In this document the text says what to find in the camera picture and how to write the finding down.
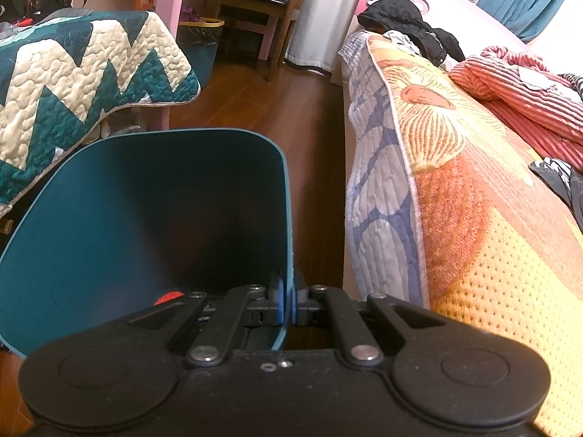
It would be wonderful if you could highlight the red striped blanket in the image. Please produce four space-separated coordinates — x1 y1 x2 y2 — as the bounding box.
449 46 582 171

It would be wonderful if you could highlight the orange floral bed quilt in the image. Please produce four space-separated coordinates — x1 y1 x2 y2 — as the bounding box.
340 31 582 436

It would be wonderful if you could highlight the black clothing on bed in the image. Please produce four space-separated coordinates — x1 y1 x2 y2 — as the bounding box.
357 0 465 66

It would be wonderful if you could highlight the dark teal trash bin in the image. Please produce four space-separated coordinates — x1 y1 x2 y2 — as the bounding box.
1 128 293 356

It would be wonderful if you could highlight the pink desk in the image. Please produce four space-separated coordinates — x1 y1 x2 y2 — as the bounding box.
140 0 277 130

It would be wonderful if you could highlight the white curtain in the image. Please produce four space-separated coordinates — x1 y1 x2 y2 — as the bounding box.
286 0 359 72

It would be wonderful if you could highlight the teal cream zigzag quilt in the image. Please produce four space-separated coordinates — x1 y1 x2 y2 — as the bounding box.
1 11 201 212

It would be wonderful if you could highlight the red plastic bag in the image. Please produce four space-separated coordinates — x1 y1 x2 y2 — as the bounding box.
154 291 184 306

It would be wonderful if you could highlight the dark patterned clothing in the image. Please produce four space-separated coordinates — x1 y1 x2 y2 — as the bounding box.
529 157 583 231

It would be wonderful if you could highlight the yellow rimmed basket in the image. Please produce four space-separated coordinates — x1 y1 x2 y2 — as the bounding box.
176 18 224 89

